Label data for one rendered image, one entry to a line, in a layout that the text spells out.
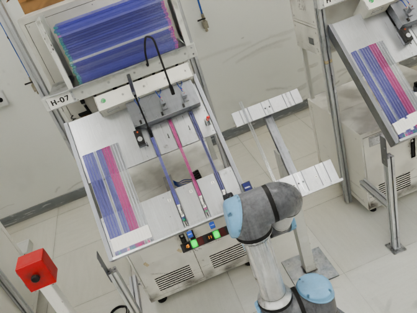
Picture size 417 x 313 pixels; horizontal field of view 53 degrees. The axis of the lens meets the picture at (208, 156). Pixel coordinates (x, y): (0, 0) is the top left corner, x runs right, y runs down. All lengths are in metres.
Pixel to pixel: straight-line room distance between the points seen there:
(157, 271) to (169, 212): 0.60
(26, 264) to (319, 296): 1.34
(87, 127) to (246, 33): 2.02
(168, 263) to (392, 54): 1.65
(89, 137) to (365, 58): 1.45
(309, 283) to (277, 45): 2.74
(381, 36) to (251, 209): 1.48
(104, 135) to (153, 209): 0.45
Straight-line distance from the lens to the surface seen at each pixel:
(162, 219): 1.96
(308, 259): 2.48
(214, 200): 1.95
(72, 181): 3.99
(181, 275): 2.54
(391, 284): 2.48
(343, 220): 2.84
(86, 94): 2.10
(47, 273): 2.18
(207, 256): 2.49
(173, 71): 2.08
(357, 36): 2.38
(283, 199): 1.20
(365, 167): 2.60
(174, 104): 2.03
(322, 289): 1.48
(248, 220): 1.19
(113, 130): 2.10
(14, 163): 3.95
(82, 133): 2.14
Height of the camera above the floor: 1.91
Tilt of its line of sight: 30 degrees down
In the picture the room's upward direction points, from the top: 19 degrees counter-clockwise
